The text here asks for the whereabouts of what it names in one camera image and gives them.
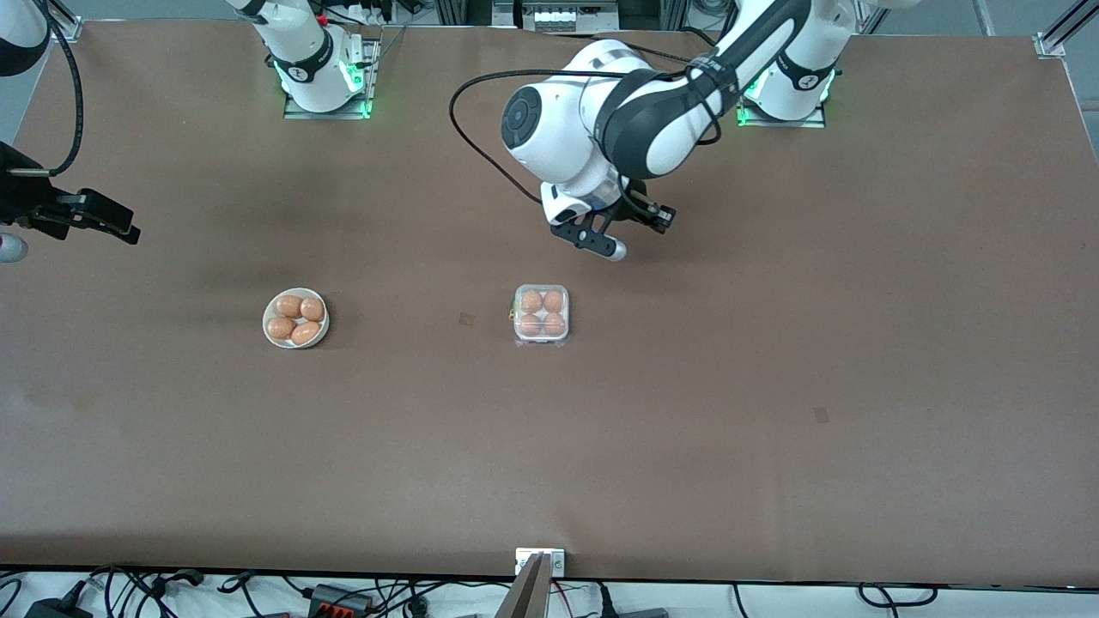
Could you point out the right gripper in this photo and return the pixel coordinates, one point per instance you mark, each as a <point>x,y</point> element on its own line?
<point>19,196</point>

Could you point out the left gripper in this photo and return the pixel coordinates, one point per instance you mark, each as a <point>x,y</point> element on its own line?
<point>636,204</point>

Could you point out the clear plastic egg box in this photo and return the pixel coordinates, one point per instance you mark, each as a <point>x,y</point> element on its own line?
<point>542,313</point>

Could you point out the brown egg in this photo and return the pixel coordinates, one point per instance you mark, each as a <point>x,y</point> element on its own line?
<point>289,306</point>
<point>313,309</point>
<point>306,333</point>
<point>281,327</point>
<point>555,324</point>
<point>531,301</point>
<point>554,300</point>
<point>530,325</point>

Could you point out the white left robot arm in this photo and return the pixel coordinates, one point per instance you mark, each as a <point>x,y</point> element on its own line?
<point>558,129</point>

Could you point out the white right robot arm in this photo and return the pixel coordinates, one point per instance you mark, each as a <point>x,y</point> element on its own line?
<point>309,77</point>

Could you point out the grey power strip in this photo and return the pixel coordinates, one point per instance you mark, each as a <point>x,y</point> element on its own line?
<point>567,17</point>

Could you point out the white round bowl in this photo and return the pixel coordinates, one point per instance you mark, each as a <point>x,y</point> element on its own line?
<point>290,344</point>

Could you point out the black power adapter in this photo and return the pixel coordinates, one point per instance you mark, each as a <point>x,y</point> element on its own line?
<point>56,609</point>

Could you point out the red black connector block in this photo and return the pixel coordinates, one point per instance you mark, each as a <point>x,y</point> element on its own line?
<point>339,599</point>

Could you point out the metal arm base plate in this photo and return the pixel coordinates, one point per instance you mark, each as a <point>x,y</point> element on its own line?
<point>326,115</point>
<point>811,123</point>

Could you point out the metal corner bracket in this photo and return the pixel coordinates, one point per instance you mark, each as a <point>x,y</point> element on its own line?
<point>1051,45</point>
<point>67,30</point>

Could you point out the aluminium frame post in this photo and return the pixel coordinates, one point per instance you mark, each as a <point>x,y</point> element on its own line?
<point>672,13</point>
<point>451,12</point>

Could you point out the silver edge bracket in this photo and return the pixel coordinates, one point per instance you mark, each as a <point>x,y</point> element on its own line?
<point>554,560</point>

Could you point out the grey camera pole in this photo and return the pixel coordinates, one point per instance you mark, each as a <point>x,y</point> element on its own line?
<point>525,596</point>

